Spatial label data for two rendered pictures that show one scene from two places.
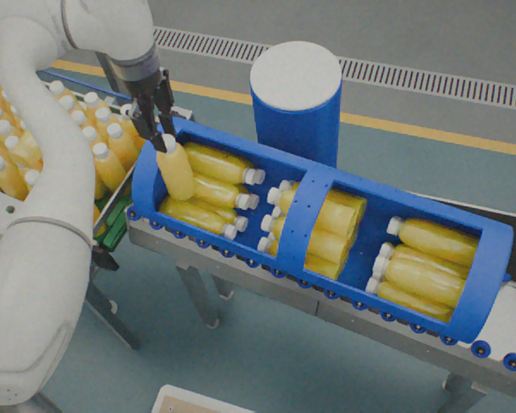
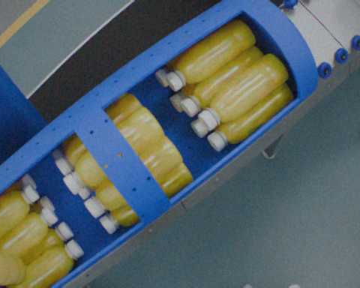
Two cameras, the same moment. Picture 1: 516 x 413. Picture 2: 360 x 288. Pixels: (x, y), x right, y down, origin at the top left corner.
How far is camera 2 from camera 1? 0.51 m
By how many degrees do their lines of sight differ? 28
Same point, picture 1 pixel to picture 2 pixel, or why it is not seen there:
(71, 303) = not seen: outside the picture
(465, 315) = (305, 78)
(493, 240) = (259, 10)
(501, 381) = (325, 88)
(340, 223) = (152, 131)
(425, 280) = (253, 89)
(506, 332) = not seen: hidden behind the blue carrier
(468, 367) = (305, 106)
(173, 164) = (0, 271)
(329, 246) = (164, 159)
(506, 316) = not seen: hidden behind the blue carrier
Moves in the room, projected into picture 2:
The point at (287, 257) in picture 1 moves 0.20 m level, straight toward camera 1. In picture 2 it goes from (152, 211) to (250, 250)
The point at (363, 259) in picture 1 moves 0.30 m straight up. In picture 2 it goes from (169, 131) to (162, 82)
